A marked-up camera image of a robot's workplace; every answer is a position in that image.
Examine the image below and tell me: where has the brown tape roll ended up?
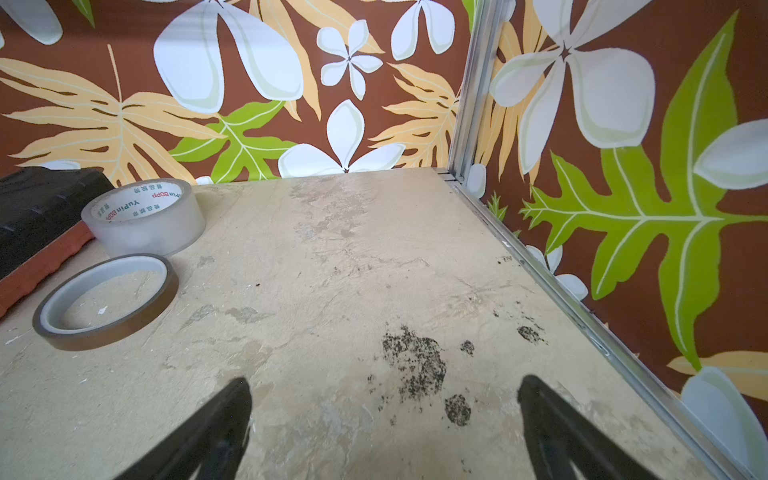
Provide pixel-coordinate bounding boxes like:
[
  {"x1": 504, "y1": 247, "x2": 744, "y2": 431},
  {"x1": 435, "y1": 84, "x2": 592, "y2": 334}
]
[{"x1": 33, "y1": 254, "x2": 179, "y2": 351}]

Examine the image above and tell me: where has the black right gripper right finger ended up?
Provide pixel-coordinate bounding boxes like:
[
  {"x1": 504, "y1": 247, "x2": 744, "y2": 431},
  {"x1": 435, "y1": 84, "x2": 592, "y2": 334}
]
[{"x1": 517, "y1": 375, "x2": 656, "y2": 479}]

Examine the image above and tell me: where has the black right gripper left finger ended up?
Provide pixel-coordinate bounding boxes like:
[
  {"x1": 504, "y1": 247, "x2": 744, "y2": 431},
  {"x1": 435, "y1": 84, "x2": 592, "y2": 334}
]
[{"x1": 118, "y1": 377, "x2": 252, "y2": 479}]

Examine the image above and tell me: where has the black tool case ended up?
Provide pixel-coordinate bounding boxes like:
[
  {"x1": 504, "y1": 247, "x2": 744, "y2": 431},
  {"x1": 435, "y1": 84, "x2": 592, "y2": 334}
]
[{"x1": 1, "y1": 167, "x2": 114, "y2": 314}]

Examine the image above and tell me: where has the clear tape roll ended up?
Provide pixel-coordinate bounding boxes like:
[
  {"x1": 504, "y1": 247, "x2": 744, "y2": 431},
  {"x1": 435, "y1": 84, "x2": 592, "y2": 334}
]
[{"x1": 81, "y1": 179, "x2": 206, "y2": 257}]

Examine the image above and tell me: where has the aluminium frame post right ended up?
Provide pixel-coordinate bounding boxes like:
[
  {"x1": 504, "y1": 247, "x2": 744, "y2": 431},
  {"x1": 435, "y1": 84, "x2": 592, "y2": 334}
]
[{"x1": 449, "y1": 0, "x2": 517, "y2": 183}]

